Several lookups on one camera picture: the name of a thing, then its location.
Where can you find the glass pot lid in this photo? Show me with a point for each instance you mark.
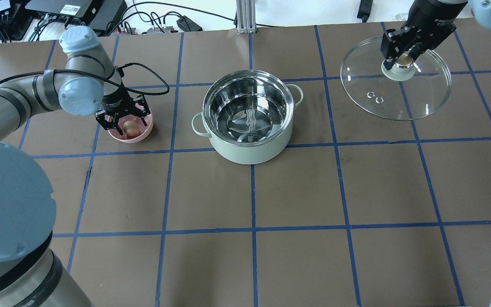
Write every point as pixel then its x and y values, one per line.
pixel 410 90

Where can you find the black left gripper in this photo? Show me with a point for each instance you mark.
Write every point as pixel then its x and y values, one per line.
pixel 116 102

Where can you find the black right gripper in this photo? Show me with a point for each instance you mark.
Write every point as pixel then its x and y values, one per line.
pixel 435 26

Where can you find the pink bowl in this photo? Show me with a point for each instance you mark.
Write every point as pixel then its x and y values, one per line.
pixel 145 124

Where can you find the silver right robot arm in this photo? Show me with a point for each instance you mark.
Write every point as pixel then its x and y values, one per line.
pixel 481 10

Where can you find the black electronics box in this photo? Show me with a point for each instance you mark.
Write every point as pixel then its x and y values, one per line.
pixel 96 14

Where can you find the aluminium frame post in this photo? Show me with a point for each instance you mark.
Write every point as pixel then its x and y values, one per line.
pixel 245 17

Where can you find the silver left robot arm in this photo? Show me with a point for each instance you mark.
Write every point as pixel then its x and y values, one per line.
pixel 31 273

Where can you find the pale green steel pot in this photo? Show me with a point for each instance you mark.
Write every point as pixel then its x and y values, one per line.
pixel 248 116

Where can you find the brown egg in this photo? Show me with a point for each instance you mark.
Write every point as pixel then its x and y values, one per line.
pixel 133 133
pixel 130 125

